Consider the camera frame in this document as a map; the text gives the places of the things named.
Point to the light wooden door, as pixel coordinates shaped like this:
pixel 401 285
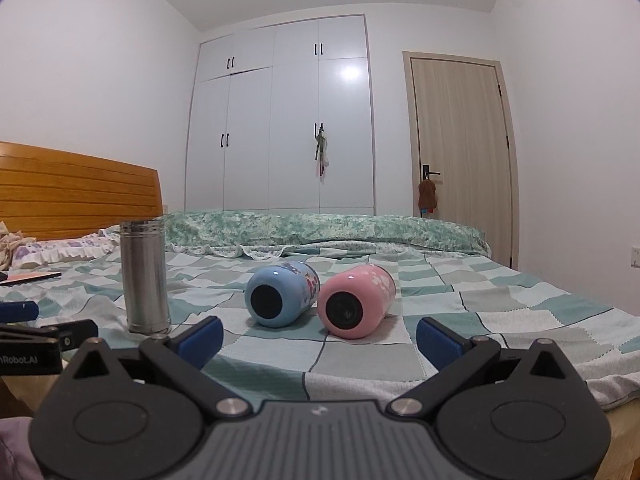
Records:
pixel 460 160

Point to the blue cup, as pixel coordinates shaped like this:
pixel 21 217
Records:
pixel 280 294

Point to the stainless steel thermos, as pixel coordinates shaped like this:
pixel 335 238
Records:
pixel 145 280

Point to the purple floral pillow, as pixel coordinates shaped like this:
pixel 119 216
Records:
pixel 60 250

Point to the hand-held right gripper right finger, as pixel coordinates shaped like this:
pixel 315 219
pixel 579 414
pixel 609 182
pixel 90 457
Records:
pixel 437 344

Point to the black phone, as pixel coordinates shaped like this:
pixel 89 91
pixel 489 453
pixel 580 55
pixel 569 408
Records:
pixel 30 278

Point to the wooden bed headboard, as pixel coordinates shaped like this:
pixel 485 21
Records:
pixel 75 195

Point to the white wardrobe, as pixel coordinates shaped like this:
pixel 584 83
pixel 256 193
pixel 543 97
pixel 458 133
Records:
pixel 280 120

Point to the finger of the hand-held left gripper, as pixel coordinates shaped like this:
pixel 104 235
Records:
pixel 75 334
pixel 17 311

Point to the beige mattress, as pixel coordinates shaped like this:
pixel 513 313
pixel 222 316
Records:
pixel 622 440

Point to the purple cloth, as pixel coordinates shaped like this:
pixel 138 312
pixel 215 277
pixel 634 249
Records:
pixel 15 450

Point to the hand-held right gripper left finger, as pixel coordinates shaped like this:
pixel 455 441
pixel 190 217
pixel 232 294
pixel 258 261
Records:
pixel 202 341

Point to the green checked bedsheet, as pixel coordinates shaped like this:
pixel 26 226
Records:
pixel 500 310

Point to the beige crumpled cloth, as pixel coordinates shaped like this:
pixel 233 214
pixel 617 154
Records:
pixel 9 247

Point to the green floral quilt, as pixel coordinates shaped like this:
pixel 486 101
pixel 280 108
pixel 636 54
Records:
pixel 325 232

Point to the pink cup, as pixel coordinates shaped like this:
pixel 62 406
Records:
pixel 356 302

